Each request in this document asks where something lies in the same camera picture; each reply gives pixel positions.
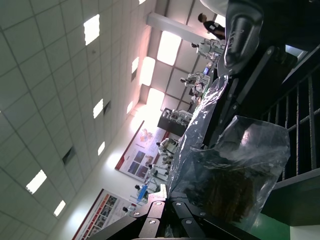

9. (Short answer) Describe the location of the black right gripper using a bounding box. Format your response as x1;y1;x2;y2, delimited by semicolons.
201;0;299;149

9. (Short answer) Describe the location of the white humanoid robot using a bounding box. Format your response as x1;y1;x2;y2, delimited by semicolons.
156;138;179;157
191;38;222;60
179;71;210;95
147;161;167;179
134;183;151;201

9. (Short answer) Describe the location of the clear shiny antistatic bag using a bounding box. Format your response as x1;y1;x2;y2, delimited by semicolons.
166;73;291;235

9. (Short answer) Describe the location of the red bordered wall poster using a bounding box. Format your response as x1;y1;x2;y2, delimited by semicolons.
71;188;121;240
114;119;173;180

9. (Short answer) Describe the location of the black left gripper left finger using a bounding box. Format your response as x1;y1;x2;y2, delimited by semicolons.
86;199;166;240

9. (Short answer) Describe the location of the person in black shirt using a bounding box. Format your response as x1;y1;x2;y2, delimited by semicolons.
197;12;226;41

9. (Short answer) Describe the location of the black slotted plastic container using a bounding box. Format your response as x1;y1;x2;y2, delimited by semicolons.
259;42;320;226

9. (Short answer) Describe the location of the black graphics card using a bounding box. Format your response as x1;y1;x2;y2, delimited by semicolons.
188;147;257;225

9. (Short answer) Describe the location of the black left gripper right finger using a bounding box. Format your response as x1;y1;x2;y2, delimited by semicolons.
169;196;261;240

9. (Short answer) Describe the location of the black equipment cabinet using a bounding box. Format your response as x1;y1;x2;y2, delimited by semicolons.
157;107;188;137

